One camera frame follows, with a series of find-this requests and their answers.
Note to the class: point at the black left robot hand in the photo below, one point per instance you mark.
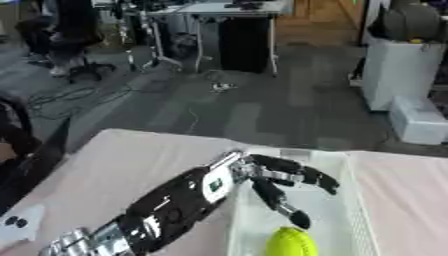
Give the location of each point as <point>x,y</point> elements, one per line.
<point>269,193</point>

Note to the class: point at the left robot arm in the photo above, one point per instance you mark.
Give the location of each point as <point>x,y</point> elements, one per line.
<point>169,206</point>

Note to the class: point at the white foam box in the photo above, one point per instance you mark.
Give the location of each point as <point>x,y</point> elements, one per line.
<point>417,123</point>

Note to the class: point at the yellow green ball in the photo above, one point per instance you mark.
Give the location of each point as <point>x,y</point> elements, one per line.
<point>291,243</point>

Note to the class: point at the white plastic basket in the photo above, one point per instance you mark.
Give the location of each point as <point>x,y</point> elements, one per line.
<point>329,213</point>

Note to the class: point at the small white floor object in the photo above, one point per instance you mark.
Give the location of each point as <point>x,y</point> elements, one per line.
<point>221,87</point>

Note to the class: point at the black computer tower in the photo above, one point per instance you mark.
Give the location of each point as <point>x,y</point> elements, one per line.
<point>245,46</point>

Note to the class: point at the white cabinet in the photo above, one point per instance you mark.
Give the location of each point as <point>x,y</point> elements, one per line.
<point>399,73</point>

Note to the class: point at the white desk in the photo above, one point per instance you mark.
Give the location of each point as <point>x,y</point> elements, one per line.
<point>233,8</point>

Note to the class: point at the black office chair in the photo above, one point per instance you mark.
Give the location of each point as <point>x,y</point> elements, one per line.
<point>93,68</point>

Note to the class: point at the dark grey round object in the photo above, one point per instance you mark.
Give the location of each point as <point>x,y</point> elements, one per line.
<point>411,21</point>

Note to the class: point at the person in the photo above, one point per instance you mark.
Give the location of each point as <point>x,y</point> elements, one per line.
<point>70,36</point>

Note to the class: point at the white sheet with black dots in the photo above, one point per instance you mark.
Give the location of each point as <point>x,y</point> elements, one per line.
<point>17,230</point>

